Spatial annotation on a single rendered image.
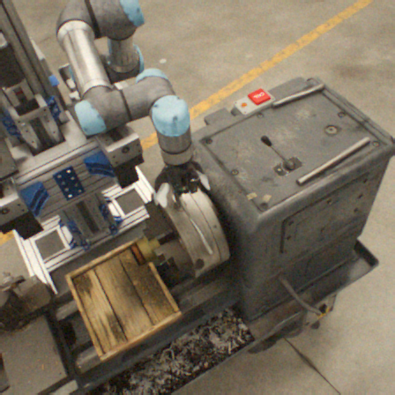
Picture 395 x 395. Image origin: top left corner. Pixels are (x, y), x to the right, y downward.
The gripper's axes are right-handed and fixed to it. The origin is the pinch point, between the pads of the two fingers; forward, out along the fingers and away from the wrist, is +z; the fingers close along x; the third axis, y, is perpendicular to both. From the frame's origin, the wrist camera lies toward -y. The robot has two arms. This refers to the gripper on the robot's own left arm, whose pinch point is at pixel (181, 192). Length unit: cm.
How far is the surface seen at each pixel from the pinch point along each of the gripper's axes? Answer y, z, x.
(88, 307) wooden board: 0, 48, -40
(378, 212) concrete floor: -19, 137, 127
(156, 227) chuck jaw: -5.4, 23.0, -8.6
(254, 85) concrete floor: -163, 150, 116
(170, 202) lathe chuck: -6.1, 12.7, -2.2
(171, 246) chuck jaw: 1.8, 25.1, -6.5
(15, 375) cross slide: 16, 38, -65
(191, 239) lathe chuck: 6.5, 16.2, -0.8
